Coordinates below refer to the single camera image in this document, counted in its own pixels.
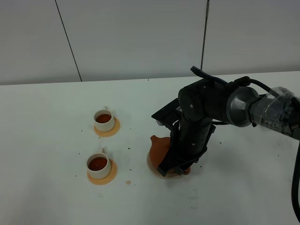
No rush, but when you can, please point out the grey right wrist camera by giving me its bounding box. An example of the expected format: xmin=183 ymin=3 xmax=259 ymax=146
xmin=151 ymin=98 xmax=182 ymax=130

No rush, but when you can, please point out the orange far coaster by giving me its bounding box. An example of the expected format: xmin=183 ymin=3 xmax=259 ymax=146
xmin=94 ymin=117 xmax=120 ymax=137

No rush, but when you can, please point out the white teacup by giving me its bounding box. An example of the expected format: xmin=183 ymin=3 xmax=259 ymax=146
xmin=86 ymin=148 xmax=111 ymax=179
xmin=94 ymin=106 xmax=115 ymax=132

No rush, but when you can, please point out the orange near coaster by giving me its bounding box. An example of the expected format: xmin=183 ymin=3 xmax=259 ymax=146
xmin=87 ymin=159 xmax=117 ymax=185

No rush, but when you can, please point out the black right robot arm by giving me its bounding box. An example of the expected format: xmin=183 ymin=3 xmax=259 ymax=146
xmin=152 ymin=79 xmax=300 ymax=176

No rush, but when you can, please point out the black camera cable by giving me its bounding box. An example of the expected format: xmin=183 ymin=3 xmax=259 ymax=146
xmin=189 ymin=66 xmax=300 ymax=223

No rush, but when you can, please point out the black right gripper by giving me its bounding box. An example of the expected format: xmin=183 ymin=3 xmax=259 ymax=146
xmin=158 ymin=115 xmax=215 ymax=177

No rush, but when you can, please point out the brown clay teapot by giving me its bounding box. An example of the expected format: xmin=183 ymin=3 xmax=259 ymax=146
xmin=148 ymin=135 xmax=176 ymax=174

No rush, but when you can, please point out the orange coaster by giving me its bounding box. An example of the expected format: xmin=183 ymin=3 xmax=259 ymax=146
xmin=87 ymin=159 xmax=117 ymax=185
xmin=94 ymin=117 xmax=120 ymax=137

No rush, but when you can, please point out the beige teapot saucer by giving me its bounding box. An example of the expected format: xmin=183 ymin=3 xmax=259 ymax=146
xmin=147 ymin=153 xmax=184 ymax=180

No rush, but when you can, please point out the white far teacup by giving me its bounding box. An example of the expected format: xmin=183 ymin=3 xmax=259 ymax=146
xmin=94 ymin=106 xmax=115 ymax=132

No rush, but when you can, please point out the white near teacup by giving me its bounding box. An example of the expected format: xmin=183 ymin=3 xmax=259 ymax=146
xmin=86 ymin=148 xmax=111 ymax=179

